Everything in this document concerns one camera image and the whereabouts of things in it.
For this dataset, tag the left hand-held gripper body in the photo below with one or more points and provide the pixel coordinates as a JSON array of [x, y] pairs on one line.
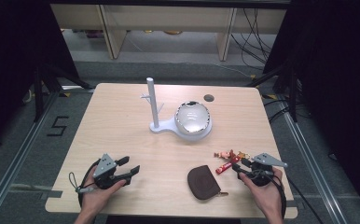
[[104, 166]]

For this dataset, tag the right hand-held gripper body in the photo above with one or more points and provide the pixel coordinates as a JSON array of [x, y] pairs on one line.
[[262, 174]]

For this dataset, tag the red snack bar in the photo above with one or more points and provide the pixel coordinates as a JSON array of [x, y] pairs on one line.
[[226, 167]]

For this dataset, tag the brown zip pouch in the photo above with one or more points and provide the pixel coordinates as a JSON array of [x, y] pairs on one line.
[[203, 182]]

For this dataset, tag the white stand with post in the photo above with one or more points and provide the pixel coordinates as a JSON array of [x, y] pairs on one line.
[[152, 102]]

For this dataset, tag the silver metal bowl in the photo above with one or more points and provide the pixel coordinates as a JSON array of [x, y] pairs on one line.
[[192, 118]]

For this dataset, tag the person's right hand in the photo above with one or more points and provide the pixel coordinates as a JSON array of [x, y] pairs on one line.
[[268, 197]]

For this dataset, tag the person's left hand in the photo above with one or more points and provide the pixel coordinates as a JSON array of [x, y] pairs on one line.
[[92, 197]]

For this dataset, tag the round table grommet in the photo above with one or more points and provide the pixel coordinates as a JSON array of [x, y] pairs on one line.
[[209, 98]]

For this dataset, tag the black metal stand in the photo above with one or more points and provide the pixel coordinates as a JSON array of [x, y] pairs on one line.
[[49, 81], [288, 84]]

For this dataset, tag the black curtain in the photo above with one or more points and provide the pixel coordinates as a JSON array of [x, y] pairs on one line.
[[7, 62], [339, 77]]

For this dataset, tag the beige wooden desk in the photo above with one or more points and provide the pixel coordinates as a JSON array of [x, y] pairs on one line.
[[168, 18]]

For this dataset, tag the aluminium floor rail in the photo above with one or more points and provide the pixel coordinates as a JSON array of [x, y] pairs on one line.
[[16, 158], [308, 161]]

